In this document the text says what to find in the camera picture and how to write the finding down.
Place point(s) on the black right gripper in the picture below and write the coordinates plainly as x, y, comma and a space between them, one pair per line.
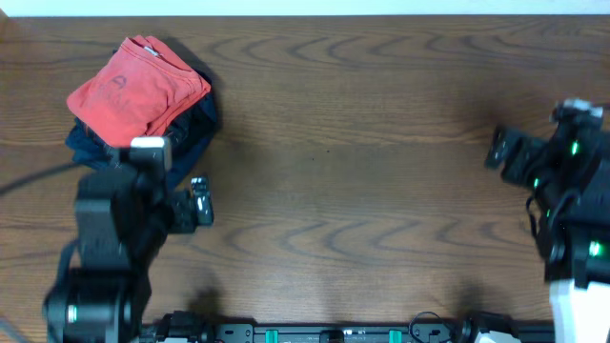
529, 151

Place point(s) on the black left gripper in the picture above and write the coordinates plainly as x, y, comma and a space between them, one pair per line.
187, 202

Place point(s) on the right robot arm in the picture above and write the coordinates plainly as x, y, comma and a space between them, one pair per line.
568, 178

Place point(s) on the red printed t-shirt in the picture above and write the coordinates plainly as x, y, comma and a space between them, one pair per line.
141, 90

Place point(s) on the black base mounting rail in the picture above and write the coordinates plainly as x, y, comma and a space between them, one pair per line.
425, 327

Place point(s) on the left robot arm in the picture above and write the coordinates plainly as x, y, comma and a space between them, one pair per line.
123, 217

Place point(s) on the folded navy blue garment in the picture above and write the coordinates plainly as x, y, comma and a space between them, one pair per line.
181, 165

